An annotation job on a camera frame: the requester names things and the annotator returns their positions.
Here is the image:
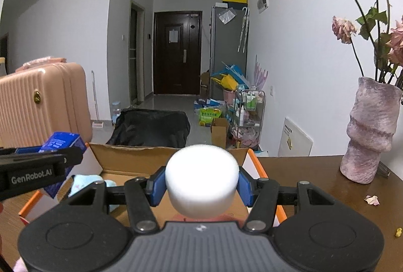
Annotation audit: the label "small dark object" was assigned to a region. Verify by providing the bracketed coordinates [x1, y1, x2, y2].
[376, 162, 391, 178]

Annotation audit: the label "orange cardboard box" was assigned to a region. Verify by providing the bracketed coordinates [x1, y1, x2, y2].
[18, 141, 288, 228]

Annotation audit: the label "small open cardboard box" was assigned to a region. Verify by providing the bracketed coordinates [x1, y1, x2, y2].
[210, 117, 230, 149]

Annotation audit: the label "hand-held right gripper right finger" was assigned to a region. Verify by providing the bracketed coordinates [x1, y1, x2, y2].
[238, 165, 336, 233]

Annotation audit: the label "rolling cart with bottles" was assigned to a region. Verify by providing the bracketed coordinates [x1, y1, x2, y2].
[234, 85, 266, 150]

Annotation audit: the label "grey refrigerator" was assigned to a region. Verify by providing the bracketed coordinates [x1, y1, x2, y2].
[209, 4, 249, 99]

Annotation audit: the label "green yellow bag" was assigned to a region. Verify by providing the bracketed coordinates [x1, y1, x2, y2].
[198, 107, 222, 127]

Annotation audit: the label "white round sponge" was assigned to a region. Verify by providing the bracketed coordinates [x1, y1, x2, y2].
[165, 144, 240, 218]

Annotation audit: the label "blue plush toy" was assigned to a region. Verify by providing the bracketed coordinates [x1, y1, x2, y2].
[68, 174, 117, 213]

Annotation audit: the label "white heater panel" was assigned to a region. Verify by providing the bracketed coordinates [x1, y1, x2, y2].
[278, 116, 314, 157]

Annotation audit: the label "purple wing decoration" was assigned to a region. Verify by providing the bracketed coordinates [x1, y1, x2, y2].
[253, 55, 269, 90]

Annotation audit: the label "blue packages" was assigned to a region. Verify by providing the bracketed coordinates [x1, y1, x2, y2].
[193, 98, 221, 112]

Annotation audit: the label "clear plastic bag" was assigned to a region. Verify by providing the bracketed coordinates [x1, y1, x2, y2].
[219, 8, 237, 24]

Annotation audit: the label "pink layered sponge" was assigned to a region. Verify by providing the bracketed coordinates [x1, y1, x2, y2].
[173, 212, 249, 225]

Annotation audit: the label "pink ribbed suitcase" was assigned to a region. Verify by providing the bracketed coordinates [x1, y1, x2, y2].
[0, 56, 93, 150]

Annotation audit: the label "white flat mop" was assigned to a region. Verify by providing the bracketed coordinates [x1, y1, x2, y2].
[91, 71, 104, 128]

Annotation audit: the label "white folded umbrella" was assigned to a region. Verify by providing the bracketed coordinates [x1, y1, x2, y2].
[238, 7, 250, 53]

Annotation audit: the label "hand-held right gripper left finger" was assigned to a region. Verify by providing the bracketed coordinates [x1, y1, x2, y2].
[61, 166, 167, 233]

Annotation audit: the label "clear water bottle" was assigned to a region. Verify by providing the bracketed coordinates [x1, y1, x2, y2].
[112, 101, 122, 125]

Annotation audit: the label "pile of blue yellow bags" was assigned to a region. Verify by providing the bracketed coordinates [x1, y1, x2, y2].
[210, 63, 251, 91]

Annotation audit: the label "dark entrance door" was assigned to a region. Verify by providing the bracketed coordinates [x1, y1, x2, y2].
[153, 11, 203, 95]

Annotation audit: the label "brown cardboard box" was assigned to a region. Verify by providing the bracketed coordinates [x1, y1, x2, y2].
[200, 71, 211, 99]

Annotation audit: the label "pink bin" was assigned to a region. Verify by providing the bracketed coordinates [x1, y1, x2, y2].
[223, 89, 238, 106]

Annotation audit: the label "black bag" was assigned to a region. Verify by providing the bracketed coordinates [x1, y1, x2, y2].
[107, 108, 191, 148]

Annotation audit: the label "dark interior door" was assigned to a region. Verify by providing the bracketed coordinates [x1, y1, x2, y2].
[129, 0, 146, 104]

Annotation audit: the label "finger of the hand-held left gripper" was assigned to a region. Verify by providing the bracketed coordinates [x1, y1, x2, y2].
[0, 147, 43, 155]
[41, 146, 84, 167]

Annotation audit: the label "blue packet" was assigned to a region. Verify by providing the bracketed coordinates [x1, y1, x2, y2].
[39, 132, 88, 199]

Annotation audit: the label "purple ceramic vase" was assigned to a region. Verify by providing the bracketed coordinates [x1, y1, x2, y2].
[339, 77, 403, 185]

